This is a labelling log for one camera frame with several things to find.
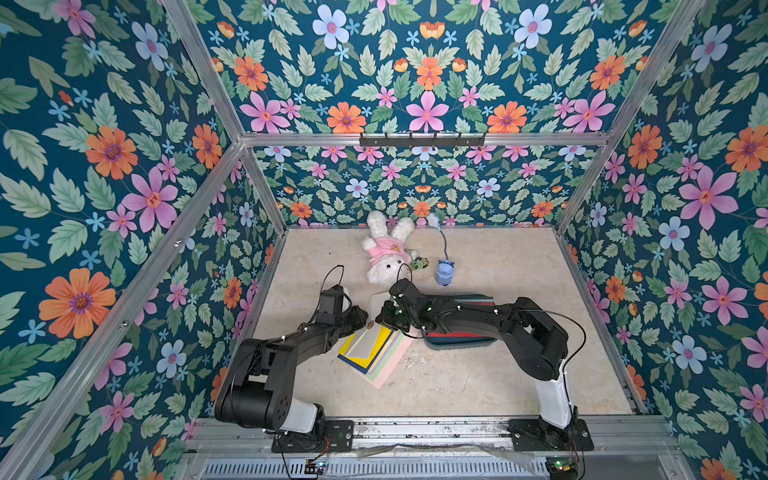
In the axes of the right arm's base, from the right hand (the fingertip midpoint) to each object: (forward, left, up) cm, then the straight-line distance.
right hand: (373, 319), depth 88 cm
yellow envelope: (-11, +2, -4) cm, 12 cm away
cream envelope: (-4, +2, -4) cm, 6 cm away
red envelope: (-13, -23, +18) cm, 32 cm away
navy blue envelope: (-11, +5, -6) cm, 14 cm away
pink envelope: (-8, -11, +4) cm, 14 cm away
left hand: (+4, +2, -3) cm, 6 cm away
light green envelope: (-8, -4, -7) cm, 12 cm away
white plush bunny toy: (+23, -3, +4) cm, 23 cm away
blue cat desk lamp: (+18, -22, +2) cm, 28 cm away
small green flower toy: (+25, -14, -4) cm, 29 cm away
